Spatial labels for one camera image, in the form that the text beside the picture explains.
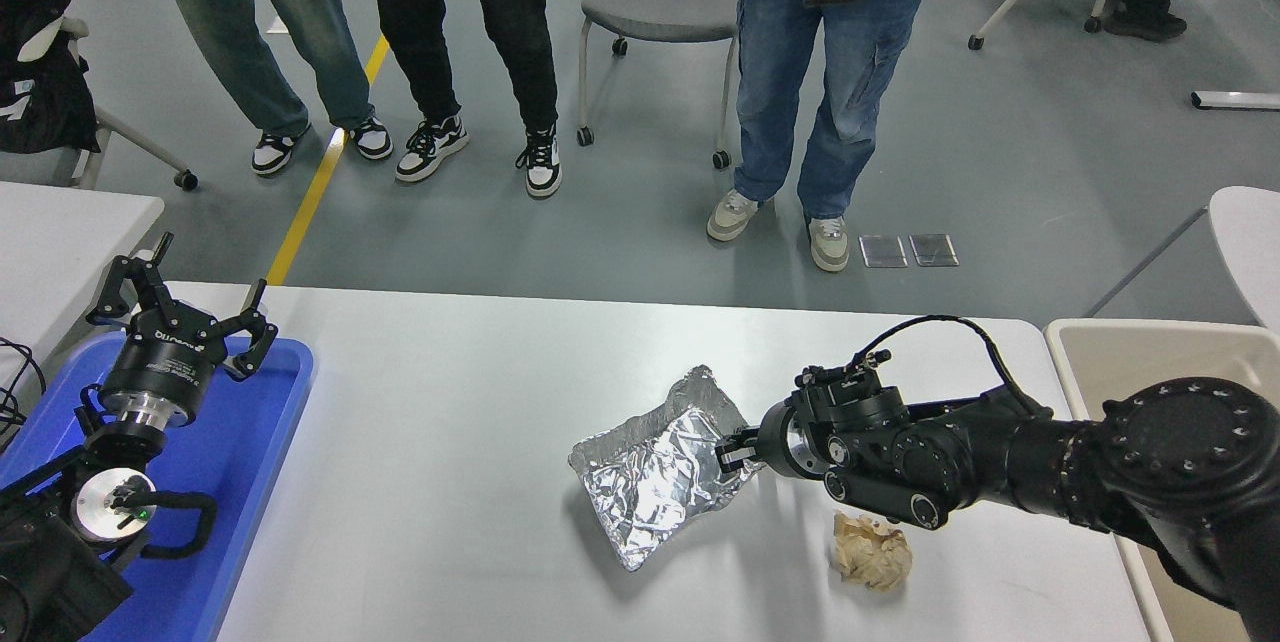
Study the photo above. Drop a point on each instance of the black bag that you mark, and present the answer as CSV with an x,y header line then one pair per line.
x,y
40,92

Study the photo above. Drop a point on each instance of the white floor bar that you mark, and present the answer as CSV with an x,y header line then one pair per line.
x,y
1235,100

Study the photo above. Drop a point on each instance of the large pale bin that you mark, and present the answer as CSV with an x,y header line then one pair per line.
x,y
1120,362

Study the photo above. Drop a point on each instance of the white round table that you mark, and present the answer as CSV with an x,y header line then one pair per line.
x,y
1250,242

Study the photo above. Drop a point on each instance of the blue plastic tray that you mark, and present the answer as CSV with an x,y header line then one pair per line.
x,y
250,442

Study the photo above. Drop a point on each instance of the white side table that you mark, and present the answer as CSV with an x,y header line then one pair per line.
x,y
50,242

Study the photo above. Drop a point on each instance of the metal floor plate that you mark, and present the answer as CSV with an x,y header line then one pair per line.
x,y
885,252
934,250

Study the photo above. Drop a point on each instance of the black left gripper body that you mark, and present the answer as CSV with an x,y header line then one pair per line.
x,y
160,357

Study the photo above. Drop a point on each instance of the grey chair with castors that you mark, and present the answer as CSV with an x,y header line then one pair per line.
x,y
650,12

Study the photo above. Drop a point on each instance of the foil tray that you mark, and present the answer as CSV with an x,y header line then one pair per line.
x,y
650,482

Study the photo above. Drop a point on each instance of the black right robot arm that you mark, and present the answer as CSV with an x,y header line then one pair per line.
x,y
1050,462

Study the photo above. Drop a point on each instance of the tan paper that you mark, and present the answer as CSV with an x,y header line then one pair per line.
x,y
872,557

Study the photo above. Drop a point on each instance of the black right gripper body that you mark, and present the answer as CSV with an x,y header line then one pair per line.
x,y
770,442

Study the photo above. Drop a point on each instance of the white chair with castors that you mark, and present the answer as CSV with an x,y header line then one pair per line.
x,y
130,137

